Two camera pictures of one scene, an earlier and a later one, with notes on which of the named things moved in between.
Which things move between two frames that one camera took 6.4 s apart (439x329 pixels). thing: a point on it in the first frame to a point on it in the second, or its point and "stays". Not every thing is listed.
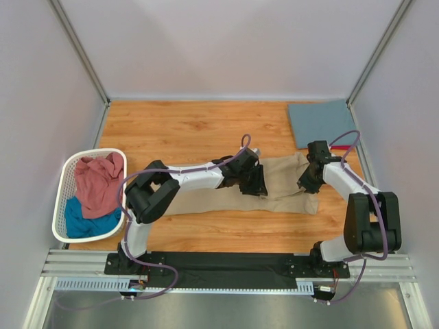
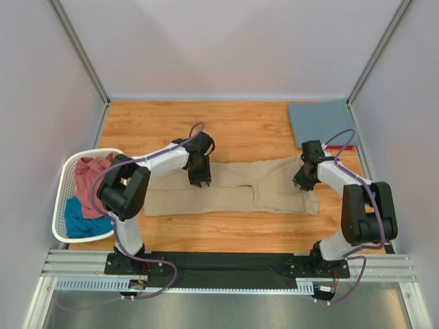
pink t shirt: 97,180 stays
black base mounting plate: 230,270 stays
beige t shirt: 282,175 stays
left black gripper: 254,179 to 199,175
